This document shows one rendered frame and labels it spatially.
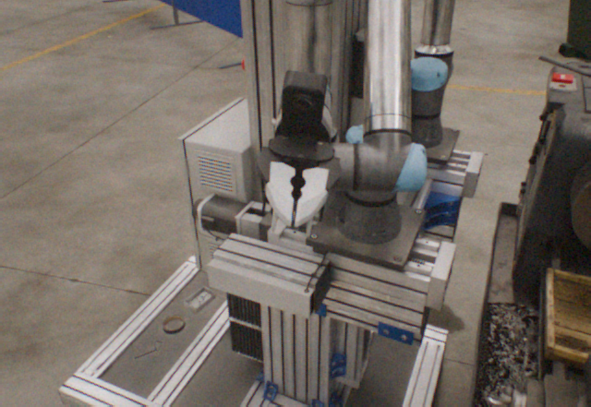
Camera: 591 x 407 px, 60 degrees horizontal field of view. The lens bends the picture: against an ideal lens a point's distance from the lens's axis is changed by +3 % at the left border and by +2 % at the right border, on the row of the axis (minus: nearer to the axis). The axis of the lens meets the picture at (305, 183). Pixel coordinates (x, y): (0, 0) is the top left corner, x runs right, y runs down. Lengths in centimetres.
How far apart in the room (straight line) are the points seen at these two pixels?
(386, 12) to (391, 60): 8
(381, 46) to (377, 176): 21
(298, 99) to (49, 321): 241
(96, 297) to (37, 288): 33
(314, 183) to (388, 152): 27
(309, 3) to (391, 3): 15
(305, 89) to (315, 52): 43
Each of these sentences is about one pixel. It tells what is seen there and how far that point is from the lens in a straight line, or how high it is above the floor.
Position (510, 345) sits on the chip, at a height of 58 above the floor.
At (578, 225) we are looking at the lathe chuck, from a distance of 159.
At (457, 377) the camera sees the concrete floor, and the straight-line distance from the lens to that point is 243.
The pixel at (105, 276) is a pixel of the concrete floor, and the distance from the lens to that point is 297.
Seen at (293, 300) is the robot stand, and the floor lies 105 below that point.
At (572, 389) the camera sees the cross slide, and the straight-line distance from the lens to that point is 123.
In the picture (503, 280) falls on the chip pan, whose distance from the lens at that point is 209.
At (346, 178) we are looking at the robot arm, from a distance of 75.
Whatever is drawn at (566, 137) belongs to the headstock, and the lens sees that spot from 163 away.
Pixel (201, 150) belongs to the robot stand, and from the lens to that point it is 140.
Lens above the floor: 184
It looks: 31 degrees down
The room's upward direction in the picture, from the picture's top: straight up
